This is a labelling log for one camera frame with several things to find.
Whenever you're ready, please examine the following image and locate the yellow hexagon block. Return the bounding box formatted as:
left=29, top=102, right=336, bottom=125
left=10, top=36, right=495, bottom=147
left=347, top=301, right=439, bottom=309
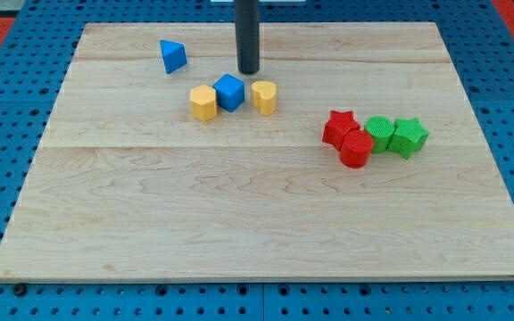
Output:
left=189, top=85, right=218, bottom=121

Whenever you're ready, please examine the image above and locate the blue triangle block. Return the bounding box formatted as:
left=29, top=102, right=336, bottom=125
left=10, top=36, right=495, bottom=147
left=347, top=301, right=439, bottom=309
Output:
left=160, top=39, right=187, bottom=74

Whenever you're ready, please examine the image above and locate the yellow heart block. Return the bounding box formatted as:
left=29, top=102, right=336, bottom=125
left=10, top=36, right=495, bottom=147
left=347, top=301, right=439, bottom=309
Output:
left=251, top=80, right=278, bottom=116

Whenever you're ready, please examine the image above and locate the blue cube block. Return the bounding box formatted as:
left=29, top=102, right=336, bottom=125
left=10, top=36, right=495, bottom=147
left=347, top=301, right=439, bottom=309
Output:
left=212, top=74, right=245, bottom=112

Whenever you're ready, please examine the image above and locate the red star block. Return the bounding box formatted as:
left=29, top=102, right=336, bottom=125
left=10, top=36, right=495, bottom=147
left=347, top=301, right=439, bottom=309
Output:
left=322, top=110, right=361, bottom=151

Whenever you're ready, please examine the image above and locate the light wooden board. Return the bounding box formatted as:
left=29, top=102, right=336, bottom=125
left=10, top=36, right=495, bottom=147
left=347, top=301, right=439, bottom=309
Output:
left=0, top=22, right=514, bottom=284

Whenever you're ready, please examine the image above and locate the red cylinder block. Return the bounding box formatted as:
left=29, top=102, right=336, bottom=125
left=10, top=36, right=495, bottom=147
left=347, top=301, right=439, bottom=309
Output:
left=340, top=130, right=374, bottom=169

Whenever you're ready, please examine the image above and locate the green cylinder block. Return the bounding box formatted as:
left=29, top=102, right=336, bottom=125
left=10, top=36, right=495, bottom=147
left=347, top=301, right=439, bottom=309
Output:
left=364, top=116, right=395, bottom=153

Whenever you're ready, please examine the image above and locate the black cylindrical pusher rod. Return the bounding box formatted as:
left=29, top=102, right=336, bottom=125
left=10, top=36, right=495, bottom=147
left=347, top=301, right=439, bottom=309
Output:
left=234, top=0, right=260, bottom=75

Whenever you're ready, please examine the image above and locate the green star block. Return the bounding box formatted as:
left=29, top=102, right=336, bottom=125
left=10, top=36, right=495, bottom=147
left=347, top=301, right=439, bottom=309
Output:
left=387, top=118, right=429, bottom=160

